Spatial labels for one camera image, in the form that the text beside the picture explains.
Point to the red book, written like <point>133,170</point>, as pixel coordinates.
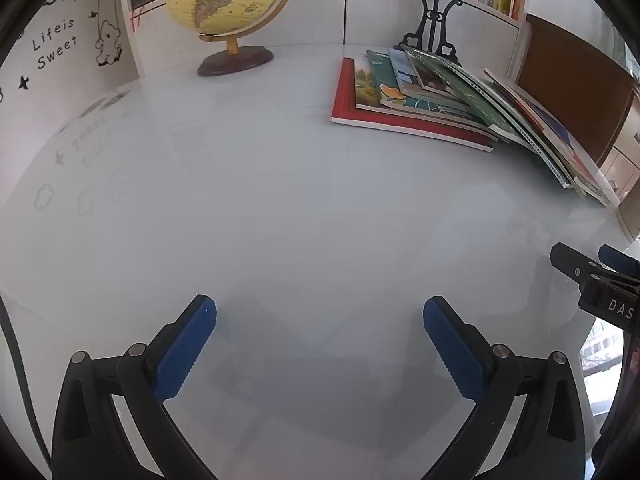
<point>345,105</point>

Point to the black ornate fan stand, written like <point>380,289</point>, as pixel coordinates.
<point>431,20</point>

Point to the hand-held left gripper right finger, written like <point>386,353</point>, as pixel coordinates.
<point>452,350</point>

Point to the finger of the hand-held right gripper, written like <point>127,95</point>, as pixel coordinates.
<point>620,262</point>
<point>570,260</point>

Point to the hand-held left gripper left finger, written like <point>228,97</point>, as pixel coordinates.
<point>185,350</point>

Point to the brown wooden panel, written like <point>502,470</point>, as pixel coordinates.
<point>570,80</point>

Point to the cartoon wall decals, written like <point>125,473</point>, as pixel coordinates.
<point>107,40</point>

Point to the pile of thin books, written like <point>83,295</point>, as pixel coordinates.
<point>480,100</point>

